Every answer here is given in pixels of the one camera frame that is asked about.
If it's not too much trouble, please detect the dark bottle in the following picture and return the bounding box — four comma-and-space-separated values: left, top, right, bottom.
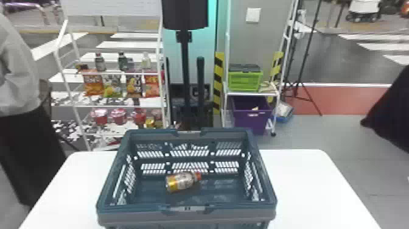
94, 52, 107, 72
117, 51, 129, 72

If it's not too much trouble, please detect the green snack packet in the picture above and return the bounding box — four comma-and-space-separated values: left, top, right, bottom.
103, 75, 124, 99

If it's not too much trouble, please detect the black tripod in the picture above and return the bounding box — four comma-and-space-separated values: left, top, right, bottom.
282, 0, 324, 117

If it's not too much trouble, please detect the white wire rack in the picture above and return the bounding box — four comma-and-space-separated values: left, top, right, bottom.
30, 0, 172, 152

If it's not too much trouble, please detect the clear bottle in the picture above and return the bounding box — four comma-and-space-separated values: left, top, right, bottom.
141, 51, 152, 71

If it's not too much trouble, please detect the green crate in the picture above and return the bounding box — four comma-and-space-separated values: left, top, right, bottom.
227, 63, 265, 93

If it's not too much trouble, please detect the yellow black striped post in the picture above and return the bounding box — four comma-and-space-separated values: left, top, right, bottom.
269, 51, 285, 85
212, 51, 225, 116

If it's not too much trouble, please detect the yellow snack packet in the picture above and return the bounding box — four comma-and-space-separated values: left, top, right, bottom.
125, 74, 143, 98

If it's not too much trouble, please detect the white shelf trolley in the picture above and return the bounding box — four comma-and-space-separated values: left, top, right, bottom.
222, 0, 282, 137

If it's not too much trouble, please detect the red snack packet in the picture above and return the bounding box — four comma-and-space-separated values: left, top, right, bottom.
144, 74, 161, 98

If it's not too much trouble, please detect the blue basket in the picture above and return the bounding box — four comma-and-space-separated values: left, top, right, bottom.
96, 127, 278, 229

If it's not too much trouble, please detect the orange snack packet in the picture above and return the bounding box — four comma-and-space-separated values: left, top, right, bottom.
82, 68, 105, 96

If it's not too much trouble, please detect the yellow bottle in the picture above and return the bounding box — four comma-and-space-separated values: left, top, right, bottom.
165, 171, 203, 194

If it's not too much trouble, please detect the person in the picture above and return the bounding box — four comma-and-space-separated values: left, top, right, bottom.
0, 12, 67, 207

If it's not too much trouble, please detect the purple crate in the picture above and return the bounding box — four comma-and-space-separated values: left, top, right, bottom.
230, 95, 274, 135

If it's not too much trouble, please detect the white wall plate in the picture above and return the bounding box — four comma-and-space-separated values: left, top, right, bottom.
245, 7, 262, 24

